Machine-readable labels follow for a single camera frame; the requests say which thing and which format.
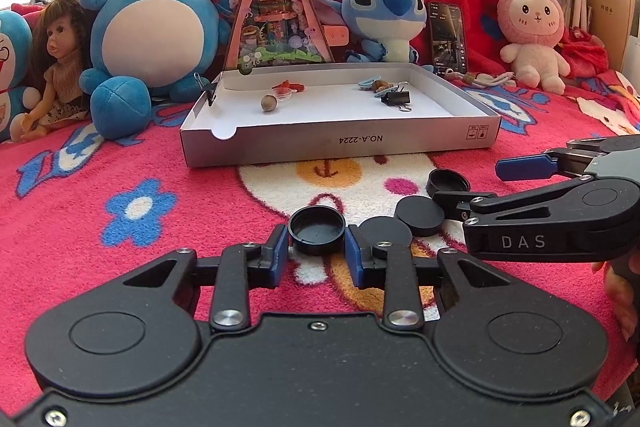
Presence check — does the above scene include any blue alien plush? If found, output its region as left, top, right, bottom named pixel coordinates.
left=309, top=0, right=428, bottom=64

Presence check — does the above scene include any person's right hand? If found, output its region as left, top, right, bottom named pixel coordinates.
left=592, top=260, right=640, bottom=348

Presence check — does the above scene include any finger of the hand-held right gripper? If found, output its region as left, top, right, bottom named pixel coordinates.
left=432, top=177, right=594, bottom=224
left=496, top=149, right=602, bottom=182

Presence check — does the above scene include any black round lid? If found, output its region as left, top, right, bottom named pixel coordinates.
left=289, top=206, right=347, bottom=256
left=426, top=169, right=472, bottom=200

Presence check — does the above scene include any blue robot cat plush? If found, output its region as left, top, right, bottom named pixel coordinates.
left=0, top=9, right=41, bottom=142

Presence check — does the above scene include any large black binder clip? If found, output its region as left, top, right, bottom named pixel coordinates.
left=380, top=89, right=413, bottom=112

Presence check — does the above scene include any black round disc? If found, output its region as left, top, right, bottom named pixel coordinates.
left=395, top=197, right=446, bottom=237
left=359, top=216, right=413, bottom=253

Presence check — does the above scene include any pink triangular dollhouse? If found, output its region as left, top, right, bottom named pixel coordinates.
left=222, top=0, right=350, bottom=75

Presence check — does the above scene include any red cloth bag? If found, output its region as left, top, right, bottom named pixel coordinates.
left=560, top=27, right=611, bottom=80

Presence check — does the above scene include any white cardboard box tray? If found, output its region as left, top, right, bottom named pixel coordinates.
left=179, top=62, right=502, bottom=168

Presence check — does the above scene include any pink bunny plush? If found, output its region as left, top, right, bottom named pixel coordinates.
left=489, top=0, right=571, bottom=96

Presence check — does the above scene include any brown haired doll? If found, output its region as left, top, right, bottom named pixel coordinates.
left=10, top=0, right=93, bottom=142

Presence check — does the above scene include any beige cord with bead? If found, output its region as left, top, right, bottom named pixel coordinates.
left=445, top=68, right=518, bottom=90

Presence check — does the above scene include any black smartphone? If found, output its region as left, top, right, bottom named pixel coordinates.
left=426, top=0, right=469, bottom=76

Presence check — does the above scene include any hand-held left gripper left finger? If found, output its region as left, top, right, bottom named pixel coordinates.
left=122, top=223, right=291, bottom=332

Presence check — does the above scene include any red printed blanket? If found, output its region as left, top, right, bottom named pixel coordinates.
left=0, top=0, right=640, bottom=403

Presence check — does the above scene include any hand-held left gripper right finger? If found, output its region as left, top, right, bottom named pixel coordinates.
left=345, top=223, right=518, bottom=332

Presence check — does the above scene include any round blue mouse plush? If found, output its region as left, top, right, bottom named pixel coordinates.
left=79, top=0, right=241, bottom=140

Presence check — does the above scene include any brown cardboard box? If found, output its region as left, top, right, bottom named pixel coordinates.
left=586, top=0, right=638, bottom=72

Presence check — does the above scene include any small black binder clip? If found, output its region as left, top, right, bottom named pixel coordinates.
left=194, top=74, right=218, bottom=108

